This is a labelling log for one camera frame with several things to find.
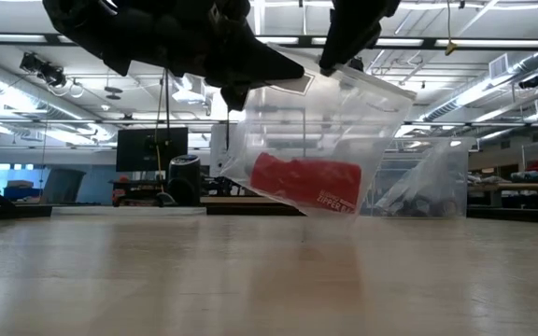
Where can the black overhead camera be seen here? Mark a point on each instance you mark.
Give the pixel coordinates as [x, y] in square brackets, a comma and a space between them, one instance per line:
[45, 70]

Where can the cluttered worktable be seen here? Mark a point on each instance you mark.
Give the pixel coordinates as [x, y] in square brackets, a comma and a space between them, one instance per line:
[521, 188]

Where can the bagged black parts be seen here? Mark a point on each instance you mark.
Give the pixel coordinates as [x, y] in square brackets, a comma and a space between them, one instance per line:
[418, 205]

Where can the blue crate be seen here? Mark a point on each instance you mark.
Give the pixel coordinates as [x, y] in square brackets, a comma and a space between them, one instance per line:
[21, 193]

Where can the black overhead frame beam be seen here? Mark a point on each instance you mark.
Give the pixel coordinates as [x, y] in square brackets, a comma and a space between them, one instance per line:
[430, 43]

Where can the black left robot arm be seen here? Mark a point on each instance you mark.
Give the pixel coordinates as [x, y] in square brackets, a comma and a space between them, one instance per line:
[110, 32]

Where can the white ceiling unit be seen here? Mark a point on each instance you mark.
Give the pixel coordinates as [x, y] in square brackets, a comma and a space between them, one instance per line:
[187, 93]

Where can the silver air duct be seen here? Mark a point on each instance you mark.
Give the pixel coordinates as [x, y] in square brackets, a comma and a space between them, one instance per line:
[507, 79]
[7, 100]

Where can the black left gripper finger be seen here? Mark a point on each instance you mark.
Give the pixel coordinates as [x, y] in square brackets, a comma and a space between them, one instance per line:
[264, 58]
[245, 78]

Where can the LED light bar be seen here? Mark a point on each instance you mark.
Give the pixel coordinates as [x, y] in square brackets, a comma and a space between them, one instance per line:
[7, 38]
[484, 43]

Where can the black monitor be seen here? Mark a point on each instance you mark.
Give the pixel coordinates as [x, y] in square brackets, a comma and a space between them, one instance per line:
[138, 149]

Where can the clear zipper bag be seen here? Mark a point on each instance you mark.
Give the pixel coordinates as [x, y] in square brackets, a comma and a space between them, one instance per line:
[325, 121]

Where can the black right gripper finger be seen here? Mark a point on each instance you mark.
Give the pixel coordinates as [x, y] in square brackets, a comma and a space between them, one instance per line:
[348, 37]

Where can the red bandage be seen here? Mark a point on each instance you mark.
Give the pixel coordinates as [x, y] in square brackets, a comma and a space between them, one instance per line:
[297, 179]

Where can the black ceiling camera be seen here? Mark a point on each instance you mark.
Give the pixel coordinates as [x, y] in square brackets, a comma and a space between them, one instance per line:
[529, 82]

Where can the clear plastic storage bin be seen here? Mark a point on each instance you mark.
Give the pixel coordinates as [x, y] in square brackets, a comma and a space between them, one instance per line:
[465, 177]

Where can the white ceiling vent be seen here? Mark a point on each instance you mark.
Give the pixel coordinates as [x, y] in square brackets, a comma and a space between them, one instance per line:
[499, 66]

